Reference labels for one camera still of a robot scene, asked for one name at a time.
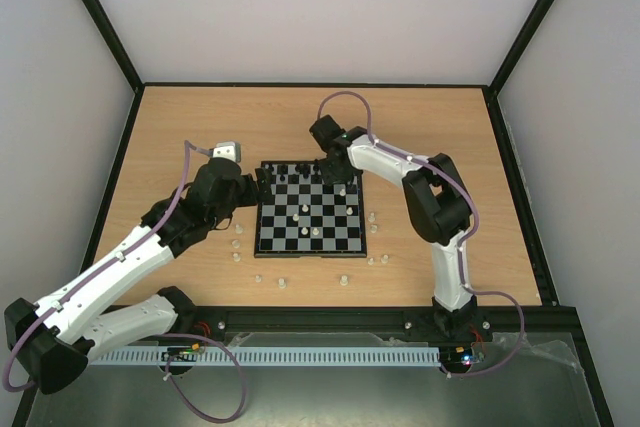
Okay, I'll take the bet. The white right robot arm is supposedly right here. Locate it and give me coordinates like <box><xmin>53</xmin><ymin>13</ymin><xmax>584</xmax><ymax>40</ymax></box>
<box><xmin>310</xmin><ymin>115</ymin><xmax>477</xmax><ymax>339</ymax></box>

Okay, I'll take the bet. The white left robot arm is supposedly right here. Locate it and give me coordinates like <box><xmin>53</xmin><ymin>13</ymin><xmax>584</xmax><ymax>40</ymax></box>
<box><xmin>4</xmin><ymin>157</ymin><xmax>273</xmax><ymax>394</ymax></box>

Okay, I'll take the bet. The black and grey chessboard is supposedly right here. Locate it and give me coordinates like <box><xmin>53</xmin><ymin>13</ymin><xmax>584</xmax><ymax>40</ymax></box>
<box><xmin>254</xmin><ymin>160</ymin><xmax>367</xmax><ymax>258</ymax></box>

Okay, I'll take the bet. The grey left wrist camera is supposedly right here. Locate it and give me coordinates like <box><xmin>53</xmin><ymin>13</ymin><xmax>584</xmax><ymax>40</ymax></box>
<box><xmin>211</xmin><ymin>141</ymin><xmax>242</xmax><ymax>163</ymax></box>

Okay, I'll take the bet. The black front aluminium rail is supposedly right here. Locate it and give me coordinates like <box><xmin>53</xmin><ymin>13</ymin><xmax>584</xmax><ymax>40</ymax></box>
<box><xmin>170</xmin><ymin>306</ymin><xmax>583</xmax><ymax>346</ymax></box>

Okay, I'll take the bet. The light blue cable duct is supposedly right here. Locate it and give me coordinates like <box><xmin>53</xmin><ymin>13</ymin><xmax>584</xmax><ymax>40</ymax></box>
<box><xmin>93</xmin><ymin>345</ymin><xmax>441</xmax><ymax>368</ymax></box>

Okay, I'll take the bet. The black left frame post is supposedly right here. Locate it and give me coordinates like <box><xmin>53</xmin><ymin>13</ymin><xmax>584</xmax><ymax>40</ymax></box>
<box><xmin>81</xmin><ymin>0</ymin><xmax>143</xmax><ymax>92</ymax></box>

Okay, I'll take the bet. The black frame post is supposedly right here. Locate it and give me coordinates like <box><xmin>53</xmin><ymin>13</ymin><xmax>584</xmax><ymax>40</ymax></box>
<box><xmin>489</xmin><ymin>0</ymin><xmax>556</xmax><ymax>97</ymax></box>
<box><xmin>81</xmin><ymin>0</ymin><xmax>143</xmax><ymax>92</ymax></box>

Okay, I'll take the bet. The black right frame post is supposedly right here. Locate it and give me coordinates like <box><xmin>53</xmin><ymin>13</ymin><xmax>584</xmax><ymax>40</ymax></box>
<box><xmin>489</xmin><ymin>0</ymin><xmax>556</xmax><ymax>97</ymax></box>

